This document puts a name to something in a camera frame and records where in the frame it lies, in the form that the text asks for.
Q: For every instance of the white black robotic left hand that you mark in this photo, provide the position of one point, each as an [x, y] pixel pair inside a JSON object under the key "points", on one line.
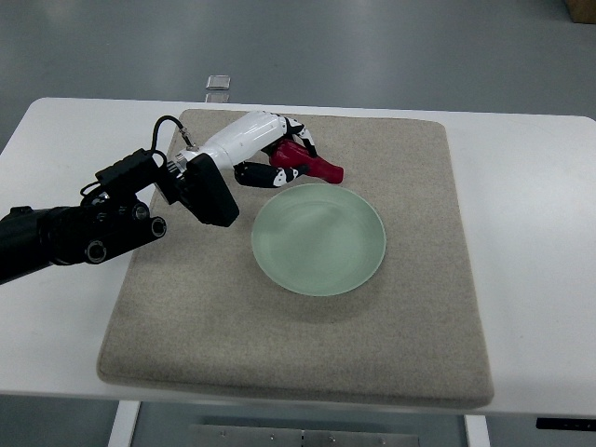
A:
{"points": [[234, 146]]}

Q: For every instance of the red pepper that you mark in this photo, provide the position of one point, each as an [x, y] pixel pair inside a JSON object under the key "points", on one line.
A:
{"points": [[289, 154]]}

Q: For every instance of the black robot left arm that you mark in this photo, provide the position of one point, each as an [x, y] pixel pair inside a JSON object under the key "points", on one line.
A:
{"points": [[110, 219]]}

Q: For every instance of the clear square floor plate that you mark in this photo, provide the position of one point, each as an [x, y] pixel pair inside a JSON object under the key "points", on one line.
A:
{"points": [[218, 82]]}

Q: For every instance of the light green plate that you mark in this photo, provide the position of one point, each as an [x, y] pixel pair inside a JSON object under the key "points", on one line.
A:
{"points": [[318, 240]]}

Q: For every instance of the beige felt mat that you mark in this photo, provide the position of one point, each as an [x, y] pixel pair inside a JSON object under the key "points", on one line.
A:
{"points": [[197, 313]]}

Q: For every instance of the white table left leg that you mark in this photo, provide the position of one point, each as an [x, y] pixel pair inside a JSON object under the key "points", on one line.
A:
{"points": [[124, 424]]}

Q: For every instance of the white table leg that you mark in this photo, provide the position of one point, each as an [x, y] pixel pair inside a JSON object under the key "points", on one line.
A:
{"points": [[124, 424], [477, 431]]}

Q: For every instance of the cardboard box corner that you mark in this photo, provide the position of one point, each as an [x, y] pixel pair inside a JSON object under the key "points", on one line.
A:
{"points": [[582, 11]]}

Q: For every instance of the white table right leg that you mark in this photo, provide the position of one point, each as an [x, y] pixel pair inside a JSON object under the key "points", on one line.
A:
{"points": [[477, 431]]}

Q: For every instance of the black table control panel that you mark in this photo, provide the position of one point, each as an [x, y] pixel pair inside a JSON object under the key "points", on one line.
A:
{"points": [[569, 424]]}

